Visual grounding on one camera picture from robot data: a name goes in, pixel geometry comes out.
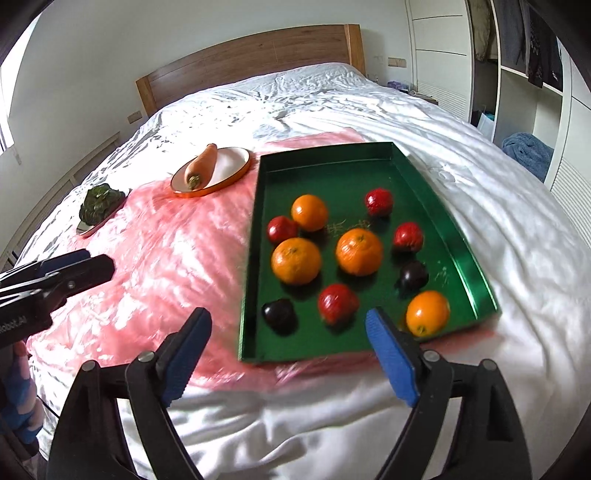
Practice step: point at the person's left hand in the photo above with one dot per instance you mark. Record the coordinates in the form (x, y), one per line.
(21, 392)

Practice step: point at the black hanging garment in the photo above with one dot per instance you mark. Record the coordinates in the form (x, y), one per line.
(542, 46)

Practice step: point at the white wardrobe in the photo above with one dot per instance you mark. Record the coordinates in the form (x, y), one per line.
(438, 46)

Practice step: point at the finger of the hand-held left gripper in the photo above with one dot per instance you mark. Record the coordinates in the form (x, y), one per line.
(64, 259)
(87, 272)

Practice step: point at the wooden headboard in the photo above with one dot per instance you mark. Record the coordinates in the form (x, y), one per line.
(254, 55)

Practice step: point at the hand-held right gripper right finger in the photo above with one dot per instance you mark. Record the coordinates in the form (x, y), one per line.
(392, 355)

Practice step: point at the orange rimmed white plate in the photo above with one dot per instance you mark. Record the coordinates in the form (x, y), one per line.
(231, 161)

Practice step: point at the white paper bag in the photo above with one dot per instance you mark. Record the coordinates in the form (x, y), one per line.
(486, 124)

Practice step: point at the dark green leafy vegetable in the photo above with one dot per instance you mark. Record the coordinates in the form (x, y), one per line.
(101, 203)

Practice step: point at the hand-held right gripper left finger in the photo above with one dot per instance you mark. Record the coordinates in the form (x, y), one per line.
(182, 369)

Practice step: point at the window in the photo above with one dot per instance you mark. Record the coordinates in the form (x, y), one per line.
(4, 115)

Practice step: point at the wall switch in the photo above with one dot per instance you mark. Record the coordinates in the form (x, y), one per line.
(397, 62)

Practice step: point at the pink plastic sheet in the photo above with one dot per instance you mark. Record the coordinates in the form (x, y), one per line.
(161, 258)

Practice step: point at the carrot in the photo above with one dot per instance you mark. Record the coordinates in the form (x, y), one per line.
(205, 161)

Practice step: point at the wall socket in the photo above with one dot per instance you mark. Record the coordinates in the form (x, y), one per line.
(134, 117)

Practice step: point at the dark purple plum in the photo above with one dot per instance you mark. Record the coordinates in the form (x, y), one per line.
(279, 314)
(413, 275)

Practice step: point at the green metal tray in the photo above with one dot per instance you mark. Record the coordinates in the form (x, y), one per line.
(351, 170)

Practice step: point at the blue towel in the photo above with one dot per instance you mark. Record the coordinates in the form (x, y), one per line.
(526, 152)

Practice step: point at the red apple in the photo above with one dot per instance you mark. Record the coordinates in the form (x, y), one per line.
(338, 302)
(379, 201)
(408, 236)
(282, 229)

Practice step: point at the orange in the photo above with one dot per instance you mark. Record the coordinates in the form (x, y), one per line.
(427, 313)
(296, 261)
(309, 212)
(359, 251)

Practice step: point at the dark grey hanging garment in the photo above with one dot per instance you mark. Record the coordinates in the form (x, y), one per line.
(510, 27)

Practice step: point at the patterned oval plate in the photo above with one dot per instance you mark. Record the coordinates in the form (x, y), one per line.
(87, 229)

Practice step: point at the beige hanging garment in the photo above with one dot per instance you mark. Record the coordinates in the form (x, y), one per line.
(482, 27)

